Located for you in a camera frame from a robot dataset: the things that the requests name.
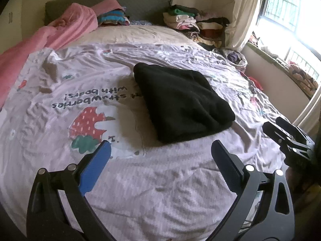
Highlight black sweater with orange patches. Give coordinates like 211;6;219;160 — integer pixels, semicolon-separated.
133;63;236;144

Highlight pile of folded clothes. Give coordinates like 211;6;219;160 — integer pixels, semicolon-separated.
163;4;230;51

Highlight blue striped folded clothes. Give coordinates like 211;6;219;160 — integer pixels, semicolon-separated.
97;9;130;26

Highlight patterned cloth on windowsill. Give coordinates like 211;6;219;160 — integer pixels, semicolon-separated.
288;61;318;95

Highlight red cloth beside bed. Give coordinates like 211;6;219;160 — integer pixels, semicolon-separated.
249;77;263;91

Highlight purple crumpled garment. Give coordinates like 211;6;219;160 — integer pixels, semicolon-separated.
220;48;248;68

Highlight window with metal grille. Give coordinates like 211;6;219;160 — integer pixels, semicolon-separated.
246;0;321;99

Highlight white strawberry bear duvet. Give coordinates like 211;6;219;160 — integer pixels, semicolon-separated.
1;44;284;240

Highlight cream curtain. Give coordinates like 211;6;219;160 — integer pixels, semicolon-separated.
225;0;260;52

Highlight dark grey headboard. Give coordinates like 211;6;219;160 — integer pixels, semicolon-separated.
44;0;173;26

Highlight pink fleece blanket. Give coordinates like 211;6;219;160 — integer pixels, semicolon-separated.
1;3;98;106

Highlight pink pillow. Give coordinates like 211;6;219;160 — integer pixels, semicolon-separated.
91;0;124;16

